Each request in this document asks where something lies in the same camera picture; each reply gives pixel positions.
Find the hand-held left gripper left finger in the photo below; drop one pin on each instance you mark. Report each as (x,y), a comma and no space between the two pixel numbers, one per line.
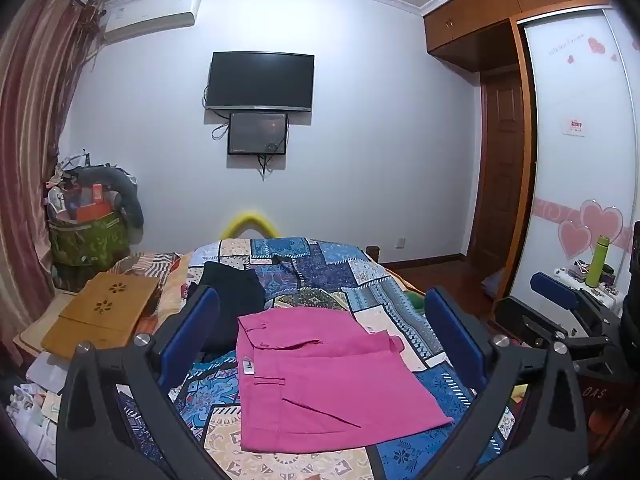
(192,327)

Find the patchwork printed blanket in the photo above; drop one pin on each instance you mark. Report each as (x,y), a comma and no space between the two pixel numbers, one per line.
(320,270)

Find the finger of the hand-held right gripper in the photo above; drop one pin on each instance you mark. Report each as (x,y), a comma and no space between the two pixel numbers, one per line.
(555,290)
(520,317)

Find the green bottle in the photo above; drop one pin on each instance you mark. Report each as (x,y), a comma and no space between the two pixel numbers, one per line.
(597,262)

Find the white heart-print wardrobe door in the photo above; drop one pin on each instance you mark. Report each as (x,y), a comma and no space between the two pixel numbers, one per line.
(575,110)

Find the green fleece blanket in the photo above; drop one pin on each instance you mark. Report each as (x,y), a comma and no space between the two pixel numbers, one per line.
(415,301)

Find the pile of white papers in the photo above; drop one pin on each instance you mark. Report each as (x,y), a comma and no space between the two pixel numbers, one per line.
(35,410)

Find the striped brown curtain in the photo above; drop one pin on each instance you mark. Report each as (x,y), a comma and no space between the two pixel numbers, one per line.
(30,135)

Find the white air conditioner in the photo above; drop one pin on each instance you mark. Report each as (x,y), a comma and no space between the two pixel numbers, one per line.
(150,15)

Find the pink pants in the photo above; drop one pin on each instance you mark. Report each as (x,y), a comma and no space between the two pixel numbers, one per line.
(320,380)

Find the black pants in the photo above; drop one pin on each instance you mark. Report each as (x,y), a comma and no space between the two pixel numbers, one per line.
(235,305)

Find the wooden bed post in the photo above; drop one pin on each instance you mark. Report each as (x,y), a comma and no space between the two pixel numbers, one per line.
(372,254)

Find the wooden lap desk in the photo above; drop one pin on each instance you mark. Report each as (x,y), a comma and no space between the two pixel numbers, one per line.
(100,310)

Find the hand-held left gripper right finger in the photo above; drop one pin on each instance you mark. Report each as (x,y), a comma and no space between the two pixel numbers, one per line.
(452,330)

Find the green fabric basket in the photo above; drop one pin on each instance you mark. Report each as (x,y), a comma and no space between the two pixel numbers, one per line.
(90,245)

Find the black wall television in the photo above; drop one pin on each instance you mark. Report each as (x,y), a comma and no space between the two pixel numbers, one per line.
(260,81)

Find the small black wall monitor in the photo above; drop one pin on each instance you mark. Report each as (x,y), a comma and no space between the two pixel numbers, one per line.
(257,133)

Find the striped beige cloth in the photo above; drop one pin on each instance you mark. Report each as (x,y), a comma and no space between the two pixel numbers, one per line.
(145,267)

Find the yellow foam tube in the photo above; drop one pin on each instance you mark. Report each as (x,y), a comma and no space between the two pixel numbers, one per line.
(248,217)

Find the brown wooden door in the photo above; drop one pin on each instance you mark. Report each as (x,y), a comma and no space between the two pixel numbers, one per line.
(500,170)

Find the wooden overhead cabinet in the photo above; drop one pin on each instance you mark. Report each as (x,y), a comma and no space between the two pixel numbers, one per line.
(480,15)

